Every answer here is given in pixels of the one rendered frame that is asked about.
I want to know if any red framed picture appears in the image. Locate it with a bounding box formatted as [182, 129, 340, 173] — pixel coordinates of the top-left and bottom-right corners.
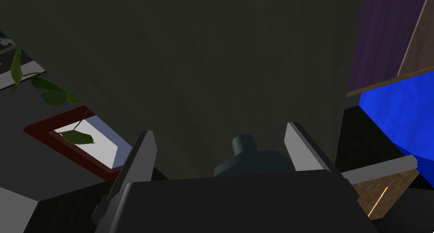
[23, 105, 134, 182]

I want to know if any dark grey door knob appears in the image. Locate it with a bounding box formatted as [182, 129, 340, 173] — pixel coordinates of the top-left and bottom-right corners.
[213, 134, 296, 178]

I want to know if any blue rounded furniture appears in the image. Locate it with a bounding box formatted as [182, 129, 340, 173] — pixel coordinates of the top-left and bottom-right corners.
[358, 70, 434, 188]

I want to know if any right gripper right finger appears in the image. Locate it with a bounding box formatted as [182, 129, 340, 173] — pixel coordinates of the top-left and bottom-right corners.
[284, 121, 343, 175]

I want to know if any black and white picture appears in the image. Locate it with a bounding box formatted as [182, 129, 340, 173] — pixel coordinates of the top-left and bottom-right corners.
[0, 29, 47, 91]

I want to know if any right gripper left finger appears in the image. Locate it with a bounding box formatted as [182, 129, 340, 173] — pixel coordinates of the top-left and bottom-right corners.
[108, 130, 158, 197]

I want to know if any green leafy plant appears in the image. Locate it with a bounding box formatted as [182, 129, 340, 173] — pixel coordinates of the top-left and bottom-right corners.
[10, 46, 95, 145]

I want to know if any brown wooden shelf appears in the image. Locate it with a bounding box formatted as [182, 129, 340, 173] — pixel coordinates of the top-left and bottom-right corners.
[345, 0, 434, 98]

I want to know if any dark olive door leaf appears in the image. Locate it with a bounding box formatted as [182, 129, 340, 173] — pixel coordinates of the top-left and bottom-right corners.
[0, 0, 365, 180]

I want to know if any wooden box with grey bar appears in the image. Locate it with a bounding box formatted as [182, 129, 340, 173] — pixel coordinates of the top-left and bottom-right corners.
[340, 155, 421, 221]

